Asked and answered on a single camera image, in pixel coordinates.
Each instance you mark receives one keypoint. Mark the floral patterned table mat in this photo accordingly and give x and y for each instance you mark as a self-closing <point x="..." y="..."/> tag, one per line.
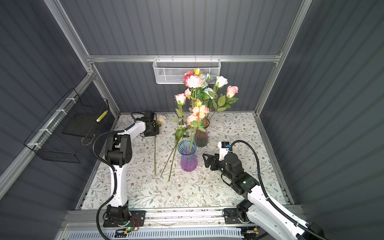
<point x="202" y="187"/>

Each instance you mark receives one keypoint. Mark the pale pink flower spray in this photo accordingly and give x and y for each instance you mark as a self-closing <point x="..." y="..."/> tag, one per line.
<point x="194" y="120"/>

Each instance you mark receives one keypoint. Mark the white bud rose stem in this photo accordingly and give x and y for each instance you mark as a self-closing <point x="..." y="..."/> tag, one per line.
<point x="184" y="130"/>

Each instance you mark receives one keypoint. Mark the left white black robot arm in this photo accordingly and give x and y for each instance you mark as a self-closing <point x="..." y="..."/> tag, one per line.
<point x="118" y="154"/>

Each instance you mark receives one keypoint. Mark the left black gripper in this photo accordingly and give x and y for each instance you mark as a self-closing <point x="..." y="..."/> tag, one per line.
<point x="156" y="131"/>

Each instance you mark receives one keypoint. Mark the red pink glass vase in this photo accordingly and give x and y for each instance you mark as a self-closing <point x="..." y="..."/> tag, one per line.
<point x="202" y="138"/>

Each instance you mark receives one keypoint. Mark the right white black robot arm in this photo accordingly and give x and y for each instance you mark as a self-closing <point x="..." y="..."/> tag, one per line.
<point x="258" y="207"/>

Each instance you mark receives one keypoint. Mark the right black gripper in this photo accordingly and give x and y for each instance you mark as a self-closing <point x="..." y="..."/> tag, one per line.
<point x="211" y="157"/>

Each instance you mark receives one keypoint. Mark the blue purple glass vase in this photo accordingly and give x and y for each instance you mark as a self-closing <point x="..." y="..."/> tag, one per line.
<point x="187" y="149"/>

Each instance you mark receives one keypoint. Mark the black wire basket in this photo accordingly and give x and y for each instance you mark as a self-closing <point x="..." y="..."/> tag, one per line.
<point x="69" y="133"/>

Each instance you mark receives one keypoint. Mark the white wire mesh basket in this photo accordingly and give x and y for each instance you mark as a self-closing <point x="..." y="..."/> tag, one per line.
<point x="171" y="71"/>

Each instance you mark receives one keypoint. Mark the light pink rose stem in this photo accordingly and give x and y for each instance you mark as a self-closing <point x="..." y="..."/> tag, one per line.
<point x="224" y="102"/>

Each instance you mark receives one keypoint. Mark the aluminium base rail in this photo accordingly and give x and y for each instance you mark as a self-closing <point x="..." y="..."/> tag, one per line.
<point x="158" y="218"/>

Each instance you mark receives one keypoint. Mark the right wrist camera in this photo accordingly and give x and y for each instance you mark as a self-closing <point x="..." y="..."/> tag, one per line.
<point x="223" y="149"/>

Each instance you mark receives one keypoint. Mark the pink rose large leaves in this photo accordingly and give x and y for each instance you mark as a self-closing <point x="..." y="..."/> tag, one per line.
<point x="180" y="100"/>

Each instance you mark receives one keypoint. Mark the yellow green marker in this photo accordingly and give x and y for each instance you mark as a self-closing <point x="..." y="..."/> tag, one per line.
<point x="101" y="116"/>

